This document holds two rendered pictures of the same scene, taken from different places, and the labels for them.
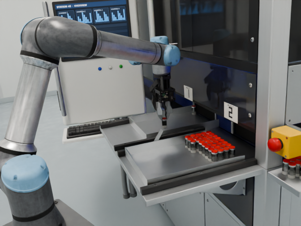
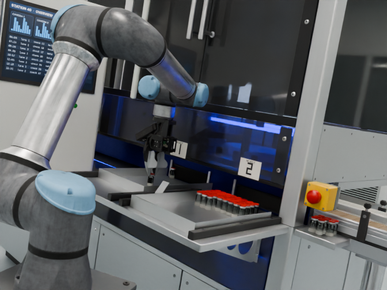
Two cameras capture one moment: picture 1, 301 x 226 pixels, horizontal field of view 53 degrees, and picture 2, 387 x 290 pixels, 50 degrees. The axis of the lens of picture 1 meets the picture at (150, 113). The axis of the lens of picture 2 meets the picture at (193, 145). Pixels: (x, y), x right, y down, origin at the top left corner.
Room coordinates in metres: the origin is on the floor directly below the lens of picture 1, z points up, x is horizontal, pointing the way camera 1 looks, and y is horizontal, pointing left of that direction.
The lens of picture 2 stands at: (-0.06, 0.54, 1.21)
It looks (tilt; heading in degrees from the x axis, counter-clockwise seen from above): 6 degrees down; 331
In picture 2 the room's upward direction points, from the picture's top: 9 degrees clockwise
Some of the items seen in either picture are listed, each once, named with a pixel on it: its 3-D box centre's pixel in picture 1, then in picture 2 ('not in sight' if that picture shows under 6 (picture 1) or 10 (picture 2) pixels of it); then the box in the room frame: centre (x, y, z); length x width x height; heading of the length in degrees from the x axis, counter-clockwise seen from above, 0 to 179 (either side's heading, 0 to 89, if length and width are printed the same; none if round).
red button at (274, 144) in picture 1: (276, 144); (314, 197); (0.79, -0.35, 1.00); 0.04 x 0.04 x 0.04; 18
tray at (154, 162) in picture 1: (181, 155); (202, 209); (0.97, -0.10, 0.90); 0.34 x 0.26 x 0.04; 108
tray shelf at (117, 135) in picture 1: (173, 143); (173, 201); (1.15, -0.08, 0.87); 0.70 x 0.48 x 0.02; 18
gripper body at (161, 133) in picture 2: (163, 87); (162, 134); (1.28, -0.07, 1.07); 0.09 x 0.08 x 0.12; 18
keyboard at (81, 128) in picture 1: (104, 126); not in sight; (1.57, 0.26, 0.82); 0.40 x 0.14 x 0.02; 102
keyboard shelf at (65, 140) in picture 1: (103, 127); not in sight; (1.62, 0.27, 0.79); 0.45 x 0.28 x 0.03; 102
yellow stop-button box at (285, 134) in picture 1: (288, 141); (321, 195); (0.81, -0.39, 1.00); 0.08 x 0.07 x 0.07; 108
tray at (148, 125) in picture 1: (171, 121); (156, 180); (1.33, -0.10, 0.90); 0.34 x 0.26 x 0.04; 108
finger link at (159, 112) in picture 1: (160, 111); (152, 163); (1.27, -0.04, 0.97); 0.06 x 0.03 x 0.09; 18
